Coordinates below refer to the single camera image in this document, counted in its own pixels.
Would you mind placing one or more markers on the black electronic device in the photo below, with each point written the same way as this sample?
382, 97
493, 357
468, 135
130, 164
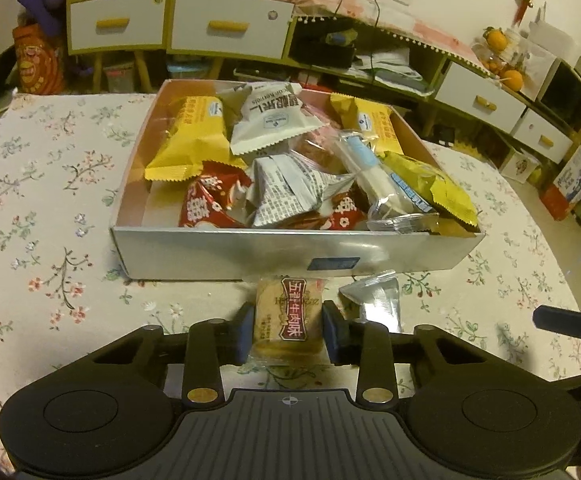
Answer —
320, 52

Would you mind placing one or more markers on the dark red snack packet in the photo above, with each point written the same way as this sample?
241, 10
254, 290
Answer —
205, 200

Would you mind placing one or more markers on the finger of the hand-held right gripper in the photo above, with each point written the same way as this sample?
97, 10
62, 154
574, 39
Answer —
560, 321

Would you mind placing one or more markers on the red white candy packet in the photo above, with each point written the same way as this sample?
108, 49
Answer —
345, 217

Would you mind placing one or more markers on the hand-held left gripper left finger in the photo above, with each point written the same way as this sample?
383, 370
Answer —
243, 335

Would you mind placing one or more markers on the large yellow snack packet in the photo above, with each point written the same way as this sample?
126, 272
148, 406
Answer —
190, 135

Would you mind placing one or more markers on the white nut packet black print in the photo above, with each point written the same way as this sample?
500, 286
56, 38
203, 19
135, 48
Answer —
275, 115

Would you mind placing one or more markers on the pink runner cloth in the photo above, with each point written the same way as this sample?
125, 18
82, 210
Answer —
410, 30

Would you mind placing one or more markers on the clear packet white bar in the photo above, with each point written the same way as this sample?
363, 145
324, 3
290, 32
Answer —
380, 190

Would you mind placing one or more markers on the orange fruit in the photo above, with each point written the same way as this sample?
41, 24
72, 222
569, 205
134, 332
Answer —
512, 79
495, 39

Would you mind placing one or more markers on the small silver packet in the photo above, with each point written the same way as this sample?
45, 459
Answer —
378, 300

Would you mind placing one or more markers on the black microwave oven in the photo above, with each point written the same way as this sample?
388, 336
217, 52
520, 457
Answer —
565, 95

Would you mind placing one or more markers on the long yellow wooden sideboard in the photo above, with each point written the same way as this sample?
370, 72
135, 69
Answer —
439, 72

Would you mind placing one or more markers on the clear biscuit packet brown label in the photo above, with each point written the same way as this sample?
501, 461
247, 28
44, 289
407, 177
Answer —
290, 320

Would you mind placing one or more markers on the small yellow packet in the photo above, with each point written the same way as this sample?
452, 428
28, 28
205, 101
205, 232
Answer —
435, 185

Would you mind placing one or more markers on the pink silver cardboard box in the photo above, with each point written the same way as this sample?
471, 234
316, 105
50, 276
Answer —
220, 255

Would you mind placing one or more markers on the orange printed bag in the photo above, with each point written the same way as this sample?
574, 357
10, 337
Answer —
38, 65

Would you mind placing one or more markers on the yellow wooden shelf cabinet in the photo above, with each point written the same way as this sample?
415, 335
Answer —
168, 20

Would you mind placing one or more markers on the white text-printed packet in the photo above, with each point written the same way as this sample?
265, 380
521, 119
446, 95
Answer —
290, 190

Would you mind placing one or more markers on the clear plastic storage bin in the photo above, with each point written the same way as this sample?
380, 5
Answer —
188, 70

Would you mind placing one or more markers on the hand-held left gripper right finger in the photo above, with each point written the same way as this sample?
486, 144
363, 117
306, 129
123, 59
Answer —
335, 335

